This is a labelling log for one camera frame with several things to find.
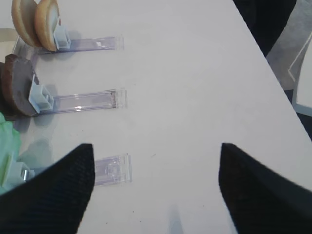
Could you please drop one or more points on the green lettuce leaf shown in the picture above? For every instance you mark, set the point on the green lettuce leaf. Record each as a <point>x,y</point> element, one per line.
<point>9,146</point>

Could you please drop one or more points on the white chair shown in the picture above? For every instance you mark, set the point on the white chair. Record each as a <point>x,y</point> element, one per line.
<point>300,71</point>

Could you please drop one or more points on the brown meat patty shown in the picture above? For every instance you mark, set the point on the brown meat patty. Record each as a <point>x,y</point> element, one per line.
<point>16,81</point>
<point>3,97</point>

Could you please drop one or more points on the dark clothed person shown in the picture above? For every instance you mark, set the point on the dark clothed person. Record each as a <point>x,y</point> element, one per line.
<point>266,19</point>

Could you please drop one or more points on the clear plastic front rail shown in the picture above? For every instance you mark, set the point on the clear plastic front rail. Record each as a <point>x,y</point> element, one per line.
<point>24,50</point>

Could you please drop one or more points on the tan bread bun slice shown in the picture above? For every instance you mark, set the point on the tan bread bun slice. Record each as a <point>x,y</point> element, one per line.
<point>46,18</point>
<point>23,17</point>

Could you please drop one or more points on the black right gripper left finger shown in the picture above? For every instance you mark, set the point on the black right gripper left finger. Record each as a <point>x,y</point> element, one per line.
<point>53,202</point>

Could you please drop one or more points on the clear plastic pusher track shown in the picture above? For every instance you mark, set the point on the clear plastic pusher track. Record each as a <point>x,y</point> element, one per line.
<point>108,171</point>
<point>65,44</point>
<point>46,104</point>

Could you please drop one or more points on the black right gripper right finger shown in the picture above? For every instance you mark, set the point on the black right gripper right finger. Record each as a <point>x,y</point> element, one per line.
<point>259,200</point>

